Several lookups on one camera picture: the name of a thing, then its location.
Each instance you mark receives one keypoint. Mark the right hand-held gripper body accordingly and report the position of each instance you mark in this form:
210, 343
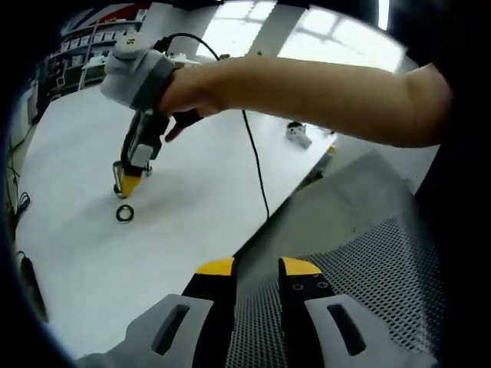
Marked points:
134, 80

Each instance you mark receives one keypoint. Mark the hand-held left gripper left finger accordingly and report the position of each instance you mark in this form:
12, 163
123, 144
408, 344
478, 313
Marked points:
207, 318

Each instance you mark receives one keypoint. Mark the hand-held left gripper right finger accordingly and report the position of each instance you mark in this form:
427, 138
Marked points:
318, 318

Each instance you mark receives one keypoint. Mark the large silver threaded stud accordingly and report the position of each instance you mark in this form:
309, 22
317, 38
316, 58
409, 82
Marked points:
116, 176

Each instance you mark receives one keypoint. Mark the large black washer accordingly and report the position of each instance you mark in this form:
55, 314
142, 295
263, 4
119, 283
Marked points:
119, 213

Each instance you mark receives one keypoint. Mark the person's right hand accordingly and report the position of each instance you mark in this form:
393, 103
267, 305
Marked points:
192, 92

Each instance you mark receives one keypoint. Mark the storage shelf with white bins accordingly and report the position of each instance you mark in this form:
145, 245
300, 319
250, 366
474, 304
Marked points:
76, 53

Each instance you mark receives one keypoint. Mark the white mesh chair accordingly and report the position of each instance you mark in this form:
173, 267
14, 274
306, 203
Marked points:
364, 230

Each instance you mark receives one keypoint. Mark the small white black device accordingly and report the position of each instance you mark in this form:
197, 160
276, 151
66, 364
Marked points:
298, 135

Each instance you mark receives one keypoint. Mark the black computer mouse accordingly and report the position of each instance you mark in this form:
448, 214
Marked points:
32, 283

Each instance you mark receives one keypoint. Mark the person's black shirt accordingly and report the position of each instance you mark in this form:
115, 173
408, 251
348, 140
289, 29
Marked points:
460, 115

